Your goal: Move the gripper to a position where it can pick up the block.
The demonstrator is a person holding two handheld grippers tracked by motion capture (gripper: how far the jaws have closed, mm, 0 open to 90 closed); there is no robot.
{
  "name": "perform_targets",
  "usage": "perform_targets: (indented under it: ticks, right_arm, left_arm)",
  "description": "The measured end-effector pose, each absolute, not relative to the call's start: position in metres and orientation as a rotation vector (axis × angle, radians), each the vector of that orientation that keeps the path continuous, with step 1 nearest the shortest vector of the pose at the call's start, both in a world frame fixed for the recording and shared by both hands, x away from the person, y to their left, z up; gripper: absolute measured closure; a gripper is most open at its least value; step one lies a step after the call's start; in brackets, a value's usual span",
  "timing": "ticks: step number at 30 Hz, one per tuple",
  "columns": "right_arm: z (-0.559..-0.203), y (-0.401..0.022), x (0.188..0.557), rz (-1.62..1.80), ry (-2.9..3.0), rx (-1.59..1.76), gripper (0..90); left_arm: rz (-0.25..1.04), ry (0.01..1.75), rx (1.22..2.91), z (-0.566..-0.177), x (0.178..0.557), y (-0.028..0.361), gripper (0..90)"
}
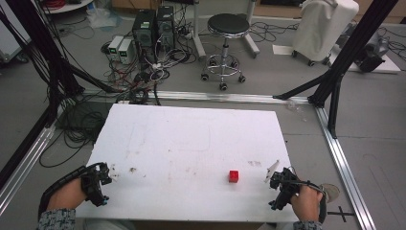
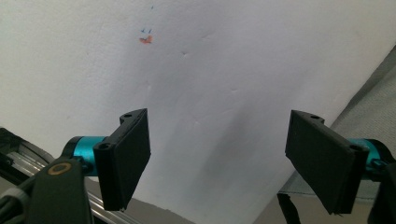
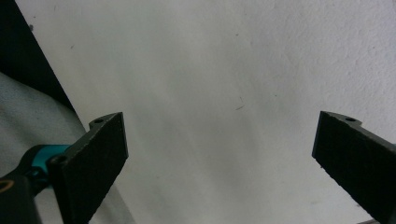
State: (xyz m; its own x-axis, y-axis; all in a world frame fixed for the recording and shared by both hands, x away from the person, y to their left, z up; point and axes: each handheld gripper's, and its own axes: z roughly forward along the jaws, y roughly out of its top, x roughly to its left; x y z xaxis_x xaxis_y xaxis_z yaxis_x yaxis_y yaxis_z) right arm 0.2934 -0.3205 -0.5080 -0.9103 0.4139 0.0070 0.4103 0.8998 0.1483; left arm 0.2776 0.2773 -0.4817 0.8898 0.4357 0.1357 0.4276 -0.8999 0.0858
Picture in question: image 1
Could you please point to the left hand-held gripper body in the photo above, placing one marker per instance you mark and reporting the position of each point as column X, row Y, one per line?
column 94, row 183

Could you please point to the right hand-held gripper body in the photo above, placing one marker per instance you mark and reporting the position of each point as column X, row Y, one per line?
column 285, row 188

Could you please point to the red cube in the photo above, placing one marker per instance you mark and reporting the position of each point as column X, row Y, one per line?
column 233, row 176

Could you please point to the person's right hand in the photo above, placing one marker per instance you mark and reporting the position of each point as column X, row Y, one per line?
column 307, row 204

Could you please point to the person's left hand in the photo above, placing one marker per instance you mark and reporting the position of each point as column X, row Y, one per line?
column 67, row 195

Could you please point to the grey round pad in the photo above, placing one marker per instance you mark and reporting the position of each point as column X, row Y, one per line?
column 332, row 192

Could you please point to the white power supply box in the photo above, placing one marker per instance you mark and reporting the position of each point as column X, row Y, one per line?
column 115, row 47
column 125, row 51

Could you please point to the large black computer tower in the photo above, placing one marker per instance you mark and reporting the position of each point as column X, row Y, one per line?
column 144, row 32

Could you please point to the black round stool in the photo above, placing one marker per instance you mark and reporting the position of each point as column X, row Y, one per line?
column 228, row 25

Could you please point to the white covered cart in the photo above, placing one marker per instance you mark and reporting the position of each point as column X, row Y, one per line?
column 322, row 27

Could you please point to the small black computer tower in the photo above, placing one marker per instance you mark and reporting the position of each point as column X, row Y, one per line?
column 166, row 27

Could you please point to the black device on white board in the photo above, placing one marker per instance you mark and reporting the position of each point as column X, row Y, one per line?
column 372, row 54

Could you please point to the clear plastic bag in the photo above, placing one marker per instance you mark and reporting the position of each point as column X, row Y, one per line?
column 102, row 17

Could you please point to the white flat board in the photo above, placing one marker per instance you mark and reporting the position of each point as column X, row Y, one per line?
column 387, row 65

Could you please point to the round white table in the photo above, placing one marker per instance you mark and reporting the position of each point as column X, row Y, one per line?
column 67, row 5

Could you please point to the aluminium floor rail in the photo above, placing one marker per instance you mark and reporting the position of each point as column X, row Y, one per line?
column 25, row 159
column 343, row 166
column 230, row 97

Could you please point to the black frame post with braces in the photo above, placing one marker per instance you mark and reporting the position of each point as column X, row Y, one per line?
column 351, row 51

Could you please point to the white table leg frame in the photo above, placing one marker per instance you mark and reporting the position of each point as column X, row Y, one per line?
column 199, row 41

